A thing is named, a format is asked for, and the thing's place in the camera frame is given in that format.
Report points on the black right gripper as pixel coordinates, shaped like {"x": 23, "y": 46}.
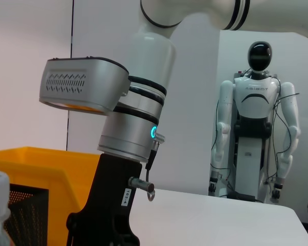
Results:
{"x": 105, "y": 205}

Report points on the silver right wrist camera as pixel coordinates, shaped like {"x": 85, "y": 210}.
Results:
{"x": 74, "y": 82}

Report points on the black power brick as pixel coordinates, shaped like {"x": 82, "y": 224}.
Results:
{"x": 243, "y": 196}

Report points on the black mesh pen holder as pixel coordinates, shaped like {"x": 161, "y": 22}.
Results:
{"x": 28, "y": 212}

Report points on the white Agibot humanoid robot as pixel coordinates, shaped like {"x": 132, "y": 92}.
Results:
{"x": 254, "y": 102}

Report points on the yellow plastic bin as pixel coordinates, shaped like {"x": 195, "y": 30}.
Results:
{"x": 54, "y": 164}

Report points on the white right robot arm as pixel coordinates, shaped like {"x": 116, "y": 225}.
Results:
{"x": 149, "y": 64}

